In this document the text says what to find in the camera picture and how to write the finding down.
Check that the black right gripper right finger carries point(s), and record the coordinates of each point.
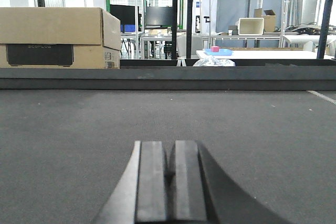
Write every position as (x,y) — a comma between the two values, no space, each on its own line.
(203,193)

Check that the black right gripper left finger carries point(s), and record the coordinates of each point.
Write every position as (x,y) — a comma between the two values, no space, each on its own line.
(140,195)

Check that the beige plastic bin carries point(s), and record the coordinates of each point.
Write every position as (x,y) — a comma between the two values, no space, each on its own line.
(250,26)

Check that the crumpled plastic bag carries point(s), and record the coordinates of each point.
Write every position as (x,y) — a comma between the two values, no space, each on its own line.
(211,61)

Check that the blue tray on table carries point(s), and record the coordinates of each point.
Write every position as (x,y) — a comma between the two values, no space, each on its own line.
(220,52)

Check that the white background table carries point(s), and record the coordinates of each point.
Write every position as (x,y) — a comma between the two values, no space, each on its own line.
(270,55)

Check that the pink cube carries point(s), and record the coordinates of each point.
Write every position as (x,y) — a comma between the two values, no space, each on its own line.
(214,49)

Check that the grey office chair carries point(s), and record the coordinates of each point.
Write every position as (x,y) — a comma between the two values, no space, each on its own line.
(197,44)

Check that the black monitor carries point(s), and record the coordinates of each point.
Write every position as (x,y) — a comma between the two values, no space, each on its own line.
(159,16)

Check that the small open cardboard box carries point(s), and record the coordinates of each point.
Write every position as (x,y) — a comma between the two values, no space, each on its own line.
(269,17)

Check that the large cardboard box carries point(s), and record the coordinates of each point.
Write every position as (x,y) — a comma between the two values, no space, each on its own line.
(59,37)

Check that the dark table edge rail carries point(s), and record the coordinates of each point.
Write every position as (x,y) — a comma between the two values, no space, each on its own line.
(245,75)

